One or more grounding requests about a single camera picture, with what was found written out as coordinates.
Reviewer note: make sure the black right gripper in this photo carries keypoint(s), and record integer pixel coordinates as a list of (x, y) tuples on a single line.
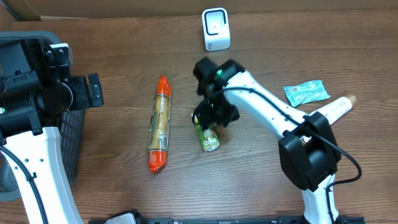
[(208, 119)]

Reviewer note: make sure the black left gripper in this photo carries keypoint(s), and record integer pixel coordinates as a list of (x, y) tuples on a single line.
[(85, 99)]

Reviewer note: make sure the green snack packet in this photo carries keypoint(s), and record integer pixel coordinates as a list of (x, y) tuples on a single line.
[(208, 138)]

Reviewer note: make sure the orange biscuit roll pack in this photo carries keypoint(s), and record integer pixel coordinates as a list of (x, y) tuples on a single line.
[(159, 127)]

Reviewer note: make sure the teal wet wipes pack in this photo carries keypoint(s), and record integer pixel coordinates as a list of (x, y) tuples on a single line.
[(307, 92)]

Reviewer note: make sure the white tube gold cap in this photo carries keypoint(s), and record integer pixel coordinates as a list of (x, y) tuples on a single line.
[(336, 109)]

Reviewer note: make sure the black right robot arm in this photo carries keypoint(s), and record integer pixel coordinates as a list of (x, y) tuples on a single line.
[(307, 146)]

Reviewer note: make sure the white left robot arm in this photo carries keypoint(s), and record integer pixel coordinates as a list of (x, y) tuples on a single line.
[(36, 162)]

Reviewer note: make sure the white barcode scanner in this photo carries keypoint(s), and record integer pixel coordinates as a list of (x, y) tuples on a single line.
[(216, 29)]

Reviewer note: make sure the grey plastic basket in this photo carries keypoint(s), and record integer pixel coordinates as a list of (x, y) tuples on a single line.
[(71, 123)]

